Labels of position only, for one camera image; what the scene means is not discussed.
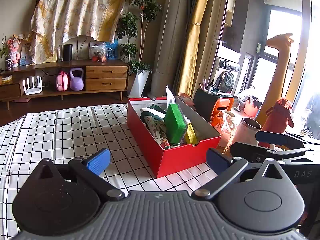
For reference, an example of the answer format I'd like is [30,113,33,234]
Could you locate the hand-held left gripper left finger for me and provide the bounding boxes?
[35,148,125,202]

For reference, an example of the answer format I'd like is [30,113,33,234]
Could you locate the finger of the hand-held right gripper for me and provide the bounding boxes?
[255,130,320,148]
[230,142,320,164]

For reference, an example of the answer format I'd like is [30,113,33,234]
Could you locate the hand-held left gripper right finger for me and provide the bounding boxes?
[191,147,284,201]

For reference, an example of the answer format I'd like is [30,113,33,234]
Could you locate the red cardboard box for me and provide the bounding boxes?
[127,96,222,178]

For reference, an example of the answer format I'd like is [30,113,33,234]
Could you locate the yellow sponge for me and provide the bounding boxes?
[184,122,198,145]

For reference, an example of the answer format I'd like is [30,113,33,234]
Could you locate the green scouring sponge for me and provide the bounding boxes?
[164,103,188,144]

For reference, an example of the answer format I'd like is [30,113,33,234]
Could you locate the red water bottle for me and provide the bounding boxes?
[259,97,295,148]

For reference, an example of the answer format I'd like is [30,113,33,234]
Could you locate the white tumbler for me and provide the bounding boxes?
[231,117,262,147]

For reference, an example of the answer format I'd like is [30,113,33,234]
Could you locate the white figurine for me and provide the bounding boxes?
[221,110,237,140]

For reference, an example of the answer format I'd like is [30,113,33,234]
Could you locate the black-and-white checked tablecloth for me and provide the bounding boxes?
[0,103,225,240]

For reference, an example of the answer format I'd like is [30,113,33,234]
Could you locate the dark green storage bag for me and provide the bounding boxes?
[193,87,234,122]

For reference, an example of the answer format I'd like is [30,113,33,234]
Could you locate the orange giraffe toy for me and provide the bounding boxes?
[255,32,295,125]

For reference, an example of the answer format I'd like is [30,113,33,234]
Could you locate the washing machine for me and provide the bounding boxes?
[215,57,242,95]

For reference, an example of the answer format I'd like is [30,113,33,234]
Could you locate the purple kettlebell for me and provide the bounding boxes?
[69,67,85,91]

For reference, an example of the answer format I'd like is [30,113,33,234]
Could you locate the white planter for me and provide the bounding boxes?
[129,69,150,98]

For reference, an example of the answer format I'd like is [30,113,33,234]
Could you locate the pink toy case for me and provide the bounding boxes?
[55,70,70,91]

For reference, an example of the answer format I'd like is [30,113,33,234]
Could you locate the wooden TV cabinet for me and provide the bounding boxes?
[0,59,130,110]

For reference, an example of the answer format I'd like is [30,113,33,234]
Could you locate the white router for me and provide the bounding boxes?
[22,76,43,95]

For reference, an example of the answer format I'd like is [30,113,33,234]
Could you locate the plastic bag of fruit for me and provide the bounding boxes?
[90,42,108,62]

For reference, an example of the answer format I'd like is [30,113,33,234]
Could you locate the black cylinder speaker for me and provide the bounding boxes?
[62,44,73,62]

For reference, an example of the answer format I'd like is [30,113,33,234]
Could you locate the yellow curtain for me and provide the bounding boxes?
[177,0,213,97]

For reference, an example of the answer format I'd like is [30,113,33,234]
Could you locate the covered standing air conditioner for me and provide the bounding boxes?
[150,0,190,97]

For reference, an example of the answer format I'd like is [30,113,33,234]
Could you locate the small potted plant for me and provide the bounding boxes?
[0,35,13,70]

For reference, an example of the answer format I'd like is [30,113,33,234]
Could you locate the pink plush doll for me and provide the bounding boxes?
[7,34,25,67]

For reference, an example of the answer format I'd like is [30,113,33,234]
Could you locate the yellow patterned cover cloth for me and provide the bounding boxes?
[26,0,133,64]

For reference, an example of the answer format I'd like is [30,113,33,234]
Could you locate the tall green potted plant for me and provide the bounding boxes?
[116,0,162,74]

